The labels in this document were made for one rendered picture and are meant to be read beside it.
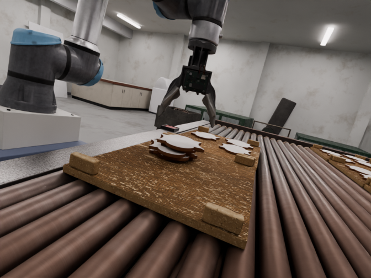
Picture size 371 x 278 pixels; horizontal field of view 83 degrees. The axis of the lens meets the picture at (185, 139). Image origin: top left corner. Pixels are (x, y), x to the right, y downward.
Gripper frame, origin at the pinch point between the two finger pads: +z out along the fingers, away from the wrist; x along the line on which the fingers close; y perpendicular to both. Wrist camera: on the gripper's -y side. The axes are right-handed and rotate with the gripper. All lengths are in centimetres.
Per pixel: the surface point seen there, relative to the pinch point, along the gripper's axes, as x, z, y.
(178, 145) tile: -0.5, 5.4, 6.3
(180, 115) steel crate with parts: -15, 47, -454
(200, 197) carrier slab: 5.6, 10.2, 21.7
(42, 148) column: -39.5, 16.8, -1.0
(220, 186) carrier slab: 10.5, 10.2, 14.5
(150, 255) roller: -0.8, 12.0, 35.9
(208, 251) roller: 6.6, 11.9, 33.4
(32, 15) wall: -559, -144, -676
